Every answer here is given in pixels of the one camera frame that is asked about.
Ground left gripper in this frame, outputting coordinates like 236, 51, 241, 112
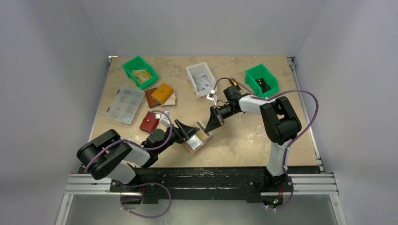
155, 120, 199, 155

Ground blue card sleeves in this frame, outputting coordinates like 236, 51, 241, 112
186, 121, 211, 154

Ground gold card with black stripe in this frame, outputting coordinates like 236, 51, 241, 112
196, 130, 213, 143

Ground pink card holder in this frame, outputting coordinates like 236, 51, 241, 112
184, 133, 213, 154

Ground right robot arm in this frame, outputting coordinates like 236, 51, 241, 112
205, 86, 302, 191

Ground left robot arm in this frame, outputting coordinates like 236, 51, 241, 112
77, 120, 200, 192

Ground beige card holder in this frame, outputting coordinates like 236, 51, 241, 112
161, 91, 177, 108

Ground red card holder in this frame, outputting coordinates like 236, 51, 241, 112
139, 111, 160, 133

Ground cards in white bin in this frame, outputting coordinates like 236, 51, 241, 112
192, 73, 212, 92

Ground yellow card holder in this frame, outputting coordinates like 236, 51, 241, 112
151, 83, 174, 104

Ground brown card holder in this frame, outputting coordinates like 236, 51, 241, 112
145, 88, 161, 108

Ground cards in green bin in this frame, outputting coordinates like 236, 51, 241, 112
131, 69, 152, 84

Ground yellow black screwdriver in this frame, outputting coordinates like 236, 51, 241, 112
229, 77, 243, 94

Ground white bin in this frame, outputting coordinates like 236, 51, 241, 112
186, 62, 216, 98

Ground black item in bin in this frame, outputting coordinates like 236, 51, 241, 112
255, 78, 271, 94

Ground right green bin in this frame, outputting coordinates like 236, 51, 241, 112
245, 64, 279, 98

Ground green bin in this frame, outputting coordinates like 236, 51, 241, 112
122, 56, 159, 90
245, 64, 279, 98

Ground clear compartment organizer box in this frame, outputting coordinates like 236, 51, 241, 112
107, 86, 145, 125

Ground left green bin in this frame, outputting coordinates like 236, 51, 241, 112
122, 56, 159, 90

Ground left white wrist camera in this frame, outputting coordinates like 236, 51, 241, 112
155, 113, 170, 128

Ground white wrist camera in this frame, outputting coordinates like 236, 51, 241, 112
206, 90, 217, 104
155, 113, 170, 128

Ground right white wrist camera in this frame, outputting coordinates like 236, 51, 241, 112
206, 90, 217, 104

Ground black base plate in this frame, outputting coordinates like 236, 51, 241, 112
77, 166, 321, 205

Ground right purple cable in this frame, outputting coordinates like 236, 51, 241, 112
211, 77, 319, 212

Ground aluminium frame rail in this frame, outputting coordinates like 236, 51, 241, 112
64, 174, 338, 195

